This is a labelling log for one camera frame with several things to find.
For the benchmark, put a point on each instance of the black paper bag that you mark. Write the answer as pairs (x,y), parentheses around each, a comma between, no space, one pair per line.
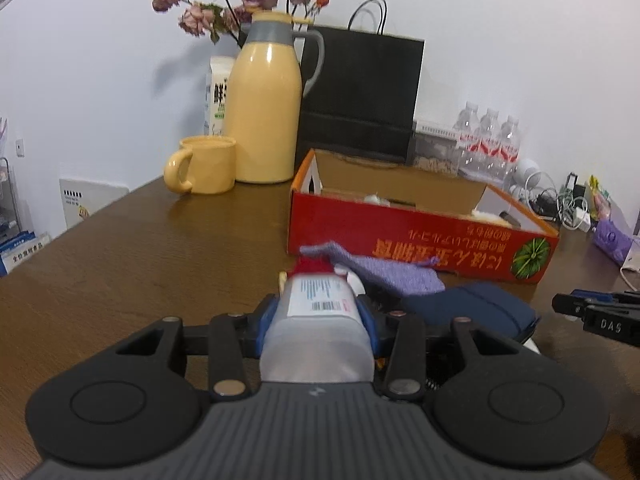
(365,90)

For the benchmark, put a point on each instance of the clear seed container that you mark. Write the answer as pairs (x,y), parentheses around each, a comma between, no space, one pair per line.
(435,157)

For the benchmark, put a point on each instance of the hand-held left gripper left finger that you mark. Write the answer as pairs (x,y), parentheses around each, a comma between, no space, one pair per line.
(265,320)

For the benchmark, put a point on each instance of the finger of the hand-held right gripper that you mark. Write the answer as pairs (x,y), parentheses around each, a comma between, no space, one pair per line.
(567,305)
(600,294)

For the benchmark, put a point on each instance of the yellow thermos jug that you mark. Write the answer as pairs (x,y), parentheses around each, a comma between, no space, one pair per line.
(265,110)

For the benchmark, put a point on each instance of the white milk carton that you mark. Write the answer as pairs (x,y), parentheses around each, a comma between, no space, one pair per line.
(217,95)

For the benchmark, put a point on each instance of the blue and white box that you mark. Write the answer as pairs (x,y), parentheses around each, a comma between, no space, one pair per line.
(22,252)

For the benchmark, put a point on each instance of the red cardboard box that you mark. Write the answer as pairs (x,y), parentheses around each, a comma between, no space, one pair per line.
(350,230)

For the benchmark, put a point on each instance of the yellow mug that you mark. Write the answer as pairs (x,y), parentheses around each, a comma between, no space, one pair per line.
(210,167)

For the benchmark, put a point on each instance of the red fabric rose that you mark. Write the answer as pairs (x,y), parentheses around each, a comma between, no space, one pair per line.
(310,265)

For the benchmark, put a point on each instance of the purple knitted cloth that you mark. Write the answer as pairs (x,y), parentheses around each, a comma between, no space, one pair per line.
(390,272)

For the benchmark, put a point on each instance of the purple tissue pack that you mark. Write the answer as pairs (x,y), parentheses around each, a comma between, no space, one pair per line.
(612,237)

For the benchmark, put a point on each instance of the navy zip case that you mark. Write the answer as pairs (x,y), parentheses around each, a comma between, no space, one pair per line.
(470,307)

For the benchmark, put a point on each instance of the white printed box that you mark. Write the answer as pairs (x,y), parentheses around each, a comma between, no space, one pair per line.
(92,202)

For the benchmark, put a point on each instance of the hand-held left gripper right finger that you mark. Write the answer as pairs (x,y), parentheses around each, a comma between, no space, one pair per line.
(372,322)

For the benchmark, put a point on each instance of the white wall socket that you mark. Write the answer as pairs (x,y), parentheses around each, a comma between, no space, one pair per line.
(20,146)

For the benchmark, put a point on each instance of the colourful snack packet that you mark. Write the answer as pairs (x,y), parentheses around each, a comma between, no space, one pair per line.
(600,197)

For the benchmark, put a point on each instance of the clear cotton container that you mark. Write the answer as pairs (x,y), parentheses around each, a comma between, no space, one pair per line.
(317,340)

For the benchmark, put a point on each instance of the white rounded object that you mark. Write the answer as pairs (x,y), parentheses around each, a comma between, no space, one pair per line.
(352,280)

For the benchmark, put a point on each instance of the flat white box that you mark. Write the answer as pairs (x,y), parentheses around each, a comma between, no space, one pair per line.
(437,128)

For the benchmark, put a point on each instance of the white round camera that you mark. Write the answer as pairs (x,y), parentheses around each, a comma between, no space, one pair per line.
(525,172)

